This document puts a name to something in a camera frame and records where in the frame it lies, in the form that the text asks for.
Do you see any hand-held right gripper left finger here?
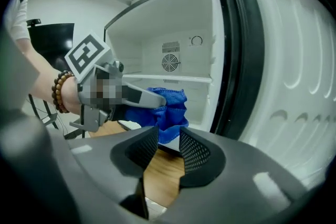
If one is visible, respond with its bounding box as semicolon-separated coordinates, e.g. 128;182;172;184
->
64;125;160;220

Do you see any person's left forearm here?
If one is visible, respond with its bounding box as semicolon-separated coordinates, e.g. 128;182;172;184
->
22;46;82;115

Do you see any black mini fridge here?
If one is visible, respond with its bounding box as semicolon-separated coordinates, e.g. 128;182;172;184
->
103;0;336;187

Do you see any person's white shirt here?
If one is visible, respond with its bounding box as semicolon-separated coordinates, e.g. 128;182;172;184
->
7;0;31;41

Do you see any black monitor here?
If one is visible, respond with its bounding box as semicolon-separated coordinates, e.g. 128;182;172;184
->
26;19;76;71

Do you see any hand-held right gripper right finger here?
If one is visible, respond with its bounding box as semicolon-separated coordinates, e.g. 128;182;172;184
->
156;126;308;224

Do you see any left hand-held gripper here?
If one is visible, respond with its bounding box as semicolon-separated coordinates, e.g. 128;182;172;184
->
64;30;167;132

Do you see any white plastic grid shelf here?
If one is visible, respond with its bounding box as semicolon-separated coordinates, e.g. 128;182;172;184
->
123;73;213;84

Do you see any blue cleaning cloth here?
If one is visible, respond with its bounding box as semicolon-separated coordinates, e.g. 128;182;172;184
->
123;87;190;144

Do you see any brown bead bracelet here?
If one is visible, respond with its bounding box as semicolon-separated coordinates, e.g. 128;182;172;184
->
51;70;75;114

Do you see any white fridge door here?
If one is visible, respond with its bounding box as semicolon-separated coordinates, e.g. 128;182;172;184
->
203;0;336;187

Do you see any black desk frame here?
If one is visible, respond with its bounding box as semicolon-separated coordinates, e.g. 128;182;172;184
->
27;93;86;140

